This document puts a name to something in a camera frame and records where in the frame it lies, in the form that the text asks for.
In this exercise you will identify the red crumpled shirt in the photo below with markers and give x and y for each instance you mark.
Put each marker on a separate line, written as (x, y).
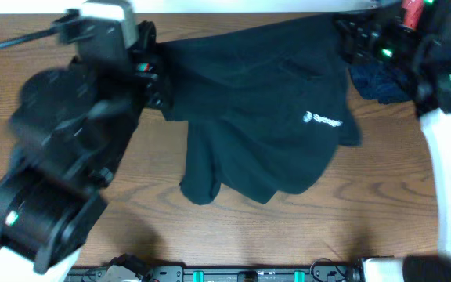
(413, 10)

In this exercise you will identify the navy blue crumpled garment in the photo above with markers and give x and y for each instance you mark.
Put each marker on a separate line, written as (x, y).
(374, 81)

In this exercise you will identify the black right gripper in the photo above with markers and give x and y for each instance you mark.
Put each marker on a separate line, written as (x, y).
(353, 38)

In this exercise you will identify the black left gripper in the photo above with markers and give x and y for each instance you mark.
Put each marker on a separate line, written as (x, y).
(145, 63)

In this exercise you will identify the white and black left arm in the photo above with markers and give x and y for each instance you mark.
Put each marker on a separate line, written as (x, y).
(72, 128)

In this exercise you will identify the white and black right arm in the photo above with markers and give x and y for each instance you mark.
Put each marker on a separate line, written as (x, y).
(429, 86)

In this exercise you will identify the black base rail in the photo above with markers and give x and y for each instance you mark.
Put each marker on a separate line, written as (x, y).
(130, 268)

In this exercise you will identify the black t-shirt with logo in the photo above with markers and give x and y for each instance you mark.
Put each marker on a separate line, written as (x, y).
(266, 107)

